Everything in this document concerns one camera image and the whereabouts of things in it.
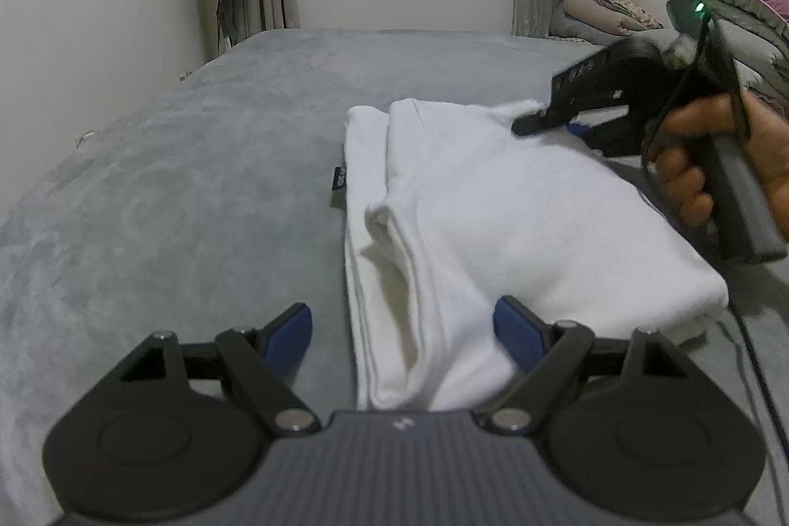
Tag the stacked grey quilt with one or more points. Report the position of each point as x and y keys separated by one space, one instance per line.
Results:
x=758 y=39

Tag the white t-shirt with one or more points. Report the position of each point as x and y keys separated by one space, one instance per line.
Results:
x=524 y=224

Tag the person's right hand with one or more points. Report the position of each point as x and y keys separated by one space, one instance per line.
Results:
x=684 y=181

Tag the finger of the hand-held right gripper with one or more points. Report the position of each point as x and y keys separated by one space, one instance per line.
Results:
x=542 y=123
x=616 y=138

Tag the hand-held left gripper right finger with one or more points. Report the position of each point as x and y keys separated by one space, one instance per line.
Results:
x=518 y=332

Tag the grey bed blanket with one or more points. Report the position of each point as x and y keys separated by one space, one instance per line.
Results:
x=185 y=193

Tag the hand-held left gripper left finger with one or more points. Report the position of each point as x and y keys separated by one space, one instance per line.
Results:
x=290 y=334

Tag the floral folded quilt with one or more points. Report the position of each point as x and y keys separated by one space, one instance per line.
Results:
x=619 y=2

